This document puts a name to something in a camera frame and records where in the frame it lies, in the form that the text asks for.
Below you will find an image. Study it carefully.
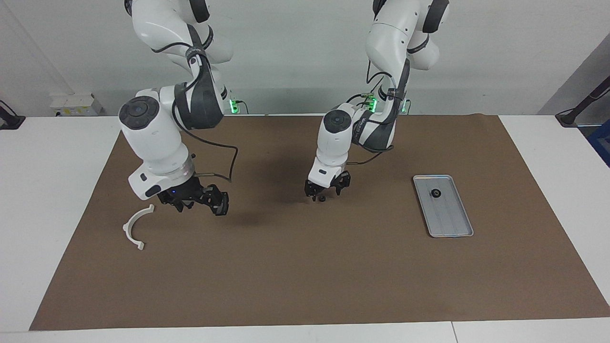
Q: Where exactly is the white curved plastic bracket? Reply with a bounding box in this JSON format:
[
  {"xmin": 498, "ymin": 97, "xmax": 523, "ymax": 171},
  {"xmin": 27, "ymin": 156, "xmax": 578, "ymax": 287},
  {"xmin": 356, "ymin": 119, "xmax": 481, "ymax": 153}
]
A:
[{"xmin": 122, "ymin": 204, "xmax": 156, "ymax": 251}]

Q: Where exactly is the blue box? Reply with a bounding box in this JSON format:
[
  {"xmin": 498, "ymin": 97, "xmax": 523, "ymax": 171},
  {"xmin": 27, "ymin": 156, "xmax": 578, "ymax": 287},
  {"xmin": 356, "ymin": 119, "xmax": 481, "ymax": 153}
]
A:
[{"xmin": 587, "ymin": 119, "xmax": 610, "ymax": 167}]

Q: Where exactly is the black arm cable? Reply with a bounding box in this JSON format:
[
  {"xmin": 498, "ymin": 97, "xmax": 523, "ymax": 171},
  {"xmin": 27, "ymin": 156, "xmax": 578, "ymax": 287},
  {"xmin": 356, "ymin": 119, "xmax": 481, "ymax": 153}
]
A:
[
  {"xmin": 152, "ymin": 24, "xmax": 239, "ymax": 184},
  {"xmin": 344, "ymin": 29, "xmax": 432, "ymax": 167}
]

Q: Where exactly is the black left base cable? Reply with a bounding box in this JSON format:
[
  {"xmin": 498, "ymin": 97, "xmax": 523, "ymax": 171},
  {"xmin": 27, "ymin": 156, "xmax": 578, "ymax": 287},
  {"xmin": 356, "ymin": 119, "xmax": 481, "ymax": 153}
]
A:
[{"xmin": 346, "ymin": 91, "xmax": 377, "ymax": 106}]

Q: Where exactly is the silver metal tray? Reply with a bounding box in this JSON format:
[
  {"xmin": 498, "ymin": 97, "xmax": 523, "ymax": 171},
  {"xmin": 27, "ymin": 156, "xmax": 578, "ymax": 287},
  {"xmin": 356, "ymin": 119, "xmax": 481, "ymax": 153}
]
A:
[{"xmin": 413, "ymin": 175, "xmax": 474, "ymax": 238}]

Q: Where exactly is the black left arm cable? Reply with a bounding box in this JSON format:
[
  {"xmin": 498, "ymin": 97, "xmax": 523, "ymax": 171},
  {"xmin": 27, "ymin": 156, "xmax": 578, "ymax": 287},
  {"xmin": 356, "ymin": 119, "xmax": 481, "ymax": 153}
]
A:
[{"xmin": 344, "ymin": 29, "xmax": 432, "ymax": 167}]

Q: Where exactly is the white power strip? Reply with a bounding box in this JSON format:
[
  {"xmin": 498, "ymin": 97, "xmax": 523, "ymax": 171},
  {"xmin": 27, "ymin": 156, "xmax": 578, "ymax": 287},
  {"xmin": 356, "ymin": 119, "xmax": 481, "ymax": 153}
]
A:
[{"xmin": 50, "ymin": 93, "xmax": 103, "ymax": 117}]

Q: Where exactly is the black table clamp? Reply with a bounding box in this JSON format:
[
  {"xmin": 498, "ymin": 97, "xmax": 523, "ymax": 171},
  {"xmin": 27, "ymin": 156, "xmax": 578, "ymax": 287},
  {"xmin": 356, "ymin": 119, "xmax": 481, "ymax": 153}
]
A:
[{"xmin": 0, "ymin": 100, "xmax": 26, "ymax": 130}]

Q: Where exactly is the brown table mat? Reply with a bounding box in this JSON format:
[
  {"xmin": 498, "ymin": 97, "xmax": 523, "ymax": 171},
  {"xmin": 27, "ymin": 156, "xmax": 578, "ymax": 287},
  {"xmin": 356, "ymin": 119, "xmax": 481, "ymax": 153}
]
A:
[{"xmin": 30, "ymin": 114, "xmax": 610, "ymax": 331}]

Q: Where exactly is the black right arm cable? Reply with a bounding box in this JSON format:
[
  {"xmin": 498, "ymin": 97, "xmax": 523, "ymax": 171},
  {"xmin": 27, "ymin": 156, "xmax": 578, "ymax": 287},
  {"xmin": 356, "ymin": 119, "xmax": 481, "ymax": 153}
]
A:
[{"xmin": 152, "ymin": 24, "xmax": 239, "ymax": 184}]

